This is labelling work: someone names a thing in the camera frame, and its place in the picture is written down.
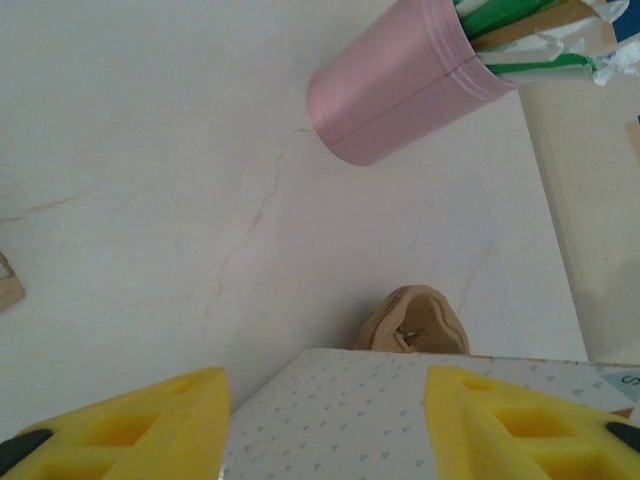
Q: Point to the paper wrapped straw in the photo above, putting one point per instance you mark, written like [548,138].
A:
[525,50]
[550,62]
[500,15]
[615,65]

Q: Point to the blue floral wall panel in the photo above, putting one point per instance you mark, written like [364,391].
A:
[631,25]

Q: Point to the white paper gift bag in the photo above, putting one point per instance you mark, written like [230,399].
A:
[350,415]

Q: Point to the pink straw holder cup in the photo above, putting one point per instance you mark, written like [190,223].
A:
[390,90]

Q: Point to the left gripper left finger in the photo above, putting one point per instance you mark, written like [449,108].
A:
[125,440]

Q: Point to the white and brown paper bag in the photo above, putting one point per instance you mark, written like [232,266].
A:
[10,295]

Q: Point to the pulp cup carriers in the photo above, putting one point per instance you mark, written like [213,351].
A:
[425,320]

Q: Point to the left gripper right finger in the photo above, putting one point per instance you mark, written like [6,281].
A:
[525,435]

